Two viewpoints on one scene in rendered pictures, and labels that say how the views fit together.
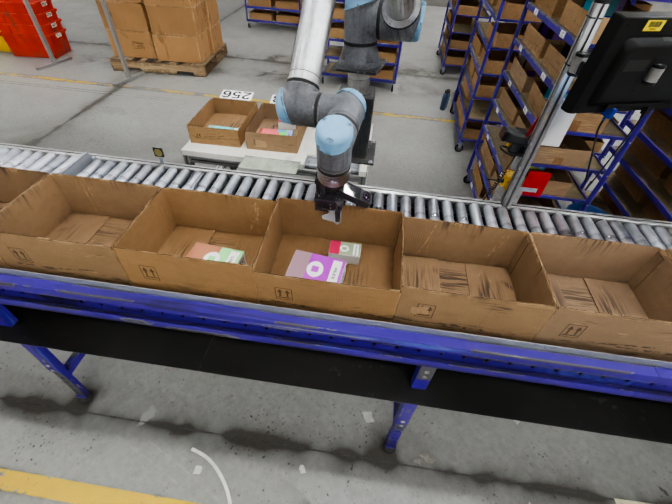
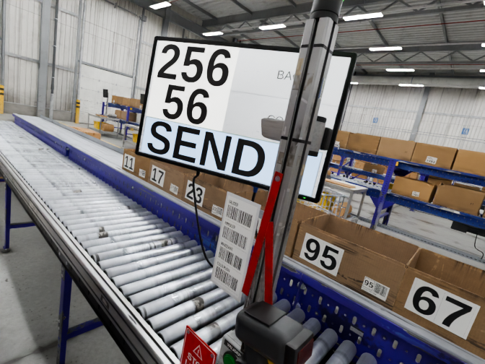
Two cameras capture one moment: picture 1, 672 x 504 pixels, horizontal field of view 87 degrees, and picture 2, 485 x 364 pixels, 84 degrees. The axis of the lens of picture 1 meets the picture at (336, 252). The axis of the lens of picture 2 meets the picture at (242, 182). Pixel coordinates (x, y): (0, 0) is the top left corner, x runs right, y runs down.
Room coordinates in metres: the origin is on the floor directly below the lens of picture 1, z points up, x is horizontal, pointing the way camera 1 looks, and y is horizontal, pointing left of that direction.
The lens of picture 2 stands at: (1.84, -0.59, 1.37)
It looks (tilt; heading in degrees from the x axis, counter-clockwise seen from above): 11 degrees down; 215
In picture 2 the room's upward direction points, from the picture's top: 11 degrees clockwise
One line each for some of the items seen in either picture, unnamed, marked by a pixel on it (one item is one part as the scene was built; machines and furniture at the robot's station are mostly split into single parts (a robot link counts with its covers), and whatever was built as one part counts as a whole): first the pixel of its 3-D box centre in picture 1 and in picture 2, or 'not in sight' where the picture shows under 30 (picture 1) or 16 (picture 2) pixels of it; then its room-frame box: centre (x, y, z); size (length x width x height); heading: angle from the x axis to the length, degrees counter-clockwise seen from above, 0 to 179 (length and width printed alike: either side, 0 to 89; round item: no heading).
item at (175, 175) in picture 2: not in sight; (182, 178); (0.59, -1.95, 0.96); 0.39 x 0.29 x 0.17; 85
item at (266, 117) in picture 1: (279, 126); not in sight; (1.94, 0.37, 0.80); 0.38 x 0.28 x 0.10; 177
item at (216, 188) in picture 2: not in sight; (221, 195); (0.62, -1.56, 0.96); 0.39 x 0.29 x 0.17; 85
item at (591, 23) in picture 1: (538, 132); (263, 278); (1.42, -0.79, 1.11); 0.12 x 0.05 x 0.88; 85
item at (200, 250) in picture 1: (214, 266); not in sight; (0.73, 0.37, 0.92); 0.16 x 0.11 x 0.07; 80
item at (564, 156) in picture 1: (549, 139); not in sight; (2.03, -1.22, 0.79); 0.40 x 0.30 x 0.10; 176
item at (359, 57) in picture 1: (359, 51); not in sight; (1.82, -0.05, 1.25); 0.19 x 0.19 x 0.10
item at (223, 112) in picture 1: (225, 121); not in sight; (1.96, 0.69, 0.80); 0.38 x 0.28 x 0.10; 176
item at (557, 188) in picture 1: (534, 169); not in sight; (2.03, -1.22, 0.59); 0.40 x 0.30 x 0.10; 173
